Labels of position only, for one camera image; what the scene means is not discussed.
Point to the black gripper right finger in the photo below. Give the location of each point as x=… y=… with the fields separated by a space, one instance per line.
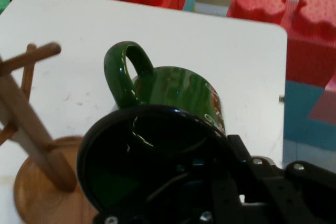
x=288 y=197

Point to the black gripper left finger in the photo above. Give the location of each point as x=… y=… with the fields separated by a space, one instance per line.
x=225 y=197

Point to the green enamel mug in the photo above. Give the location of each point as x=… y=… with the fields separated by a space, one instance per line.
x=168 y=90

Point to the teal foam block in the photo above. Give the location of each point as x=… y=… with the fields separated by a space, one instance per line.
x=296 y=119

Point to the black table clip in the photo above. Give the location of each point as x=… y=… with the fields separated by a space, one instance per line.
x=281 y=98

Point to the wooden mug tree stand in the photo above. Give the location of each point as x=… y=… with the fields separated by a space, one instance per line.
x=39 y=195

